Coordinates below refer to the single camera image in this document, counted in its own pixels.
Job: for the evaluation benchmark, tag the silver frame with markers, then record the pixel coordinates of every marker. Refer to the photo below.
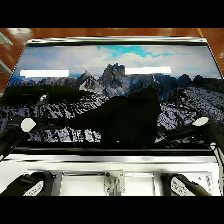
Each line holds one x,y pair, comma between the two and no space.
100,165

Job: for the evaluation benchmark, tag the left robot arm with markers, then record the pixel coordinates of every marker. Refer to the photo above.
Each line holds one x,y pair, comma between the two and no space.
28,125

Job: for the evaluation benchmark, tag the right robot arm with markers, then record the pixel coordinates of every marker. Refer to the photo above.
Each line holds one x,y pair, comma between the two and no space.
200,121

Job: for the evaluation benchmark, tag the black garment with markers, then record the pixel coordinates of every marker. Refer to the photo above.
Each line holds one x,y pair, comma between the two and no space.
126,120

